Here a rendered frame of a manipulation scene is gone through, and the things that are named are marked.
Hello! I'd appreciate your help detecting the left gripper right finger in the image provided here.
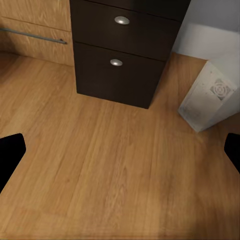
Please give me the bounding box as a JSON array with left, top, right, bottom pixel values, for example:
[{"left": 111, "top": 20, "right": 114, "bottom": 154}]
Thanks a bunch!
[{"left": 224, "top": 132, "right": 240, "bottom": 173}]

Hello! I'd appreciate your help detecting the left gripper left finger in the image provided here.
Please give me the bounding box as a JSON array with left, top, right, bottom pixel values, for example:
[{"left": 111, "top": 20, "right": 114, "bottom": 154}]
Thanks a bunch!
[{"left": 0, "top": 133, "right": 26, "bottom": 193}]

